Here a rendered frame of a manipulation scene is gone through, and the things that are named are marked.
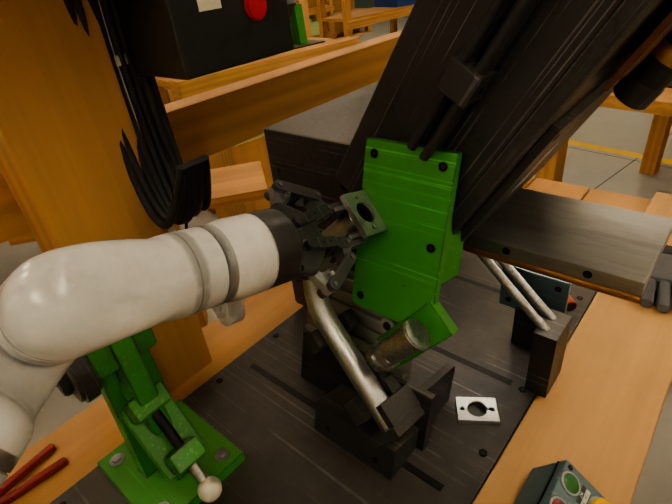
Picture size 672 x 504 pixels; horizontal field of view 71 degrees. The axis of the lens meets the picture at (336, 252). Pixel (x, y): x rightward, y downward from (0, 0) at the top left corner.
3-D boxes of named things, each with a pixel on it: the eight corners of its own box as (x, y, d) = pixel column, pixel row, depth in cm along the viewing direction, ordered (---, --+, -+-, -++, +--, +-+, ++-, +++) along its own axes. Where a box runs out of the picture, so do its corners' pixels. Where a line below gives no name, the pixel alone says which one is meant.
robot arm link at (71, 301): (222, 208, 37) (172, 240, 43) (-11, 252, 25) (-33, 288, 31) (253, 292, 37) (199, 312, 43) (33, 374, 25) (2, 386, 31)
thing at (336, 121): (458, 256, 97) (466, 87, 79) (370, 341, 79) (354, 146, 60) (385, 233, 108) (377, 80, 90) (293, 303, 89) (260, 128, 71)
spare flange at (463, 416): (495, 401, 66) (495, 397, 66) (499, 425, 63) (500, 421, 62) (454, 400, 67) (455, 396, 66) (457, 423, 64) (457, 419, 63)
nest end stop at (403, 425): (400, 425, 62) (425, 413, 59) (373, 449, 58) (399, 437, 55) (394, 416, 62) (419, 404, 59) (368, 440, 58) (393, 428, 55)
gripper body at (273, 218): (288, 277, 40) (356, 252, 47) (244, 194, 42) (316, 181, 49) (247, 310, 45) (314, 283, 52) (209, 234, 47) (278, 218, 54)
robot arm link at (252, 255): (199, 247, 50) (143, 261, 45) (248, 190, 42) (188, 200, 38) (237, 324, 48) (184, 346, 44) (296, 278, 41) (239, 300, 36)
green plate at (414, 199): (460, 313, 60) (492, 147, 52) (427, 337, 54) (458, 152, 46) (387, 284, 67) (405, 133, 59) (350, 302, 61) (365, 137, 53)
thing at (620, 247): (669, 239, 60) (676, 219, 59) (637, 306, 50) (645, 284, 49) (410, 181, 83) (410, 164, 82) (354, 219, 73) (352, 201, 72)
